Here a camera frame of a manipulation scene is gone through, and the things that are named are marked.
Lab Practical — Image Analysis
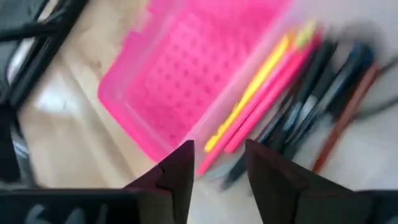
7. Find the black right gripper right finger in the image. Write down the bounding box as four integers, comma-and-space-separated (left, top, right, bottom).
244, 138, 398, 224

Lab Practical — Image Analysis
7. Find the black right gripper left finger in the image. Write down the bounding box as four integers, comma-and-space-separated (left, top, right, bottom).
0, 139, 196, 224

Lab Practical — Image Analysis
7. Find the brown pencil blue cap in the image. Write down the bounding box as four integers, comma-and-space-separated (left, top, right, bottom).
312, 42, 382, 174

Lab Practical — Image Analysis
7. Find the pink pencil yellow eraser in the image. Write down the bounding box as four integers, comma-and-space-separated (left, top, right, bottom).
223, 21, 325, 154

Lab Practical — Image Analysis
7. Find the thick matte black pen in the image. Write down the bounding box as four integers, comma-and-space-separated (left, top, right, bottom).
221, 39, 339, 191

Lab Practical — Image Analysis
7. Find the pink-lidded clear supply box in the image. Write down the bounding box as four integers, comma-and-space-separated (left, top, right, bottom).
96, 0, 398, 189

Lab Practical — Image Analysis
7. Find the plain pink pencil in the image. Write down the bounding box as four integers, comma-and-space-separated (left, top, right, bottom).
197, 46, 312, 175

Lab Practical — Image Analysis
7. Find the black metal rig frame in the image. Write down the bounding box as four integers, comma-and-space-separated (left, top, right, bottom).
0, 0, 90, 188

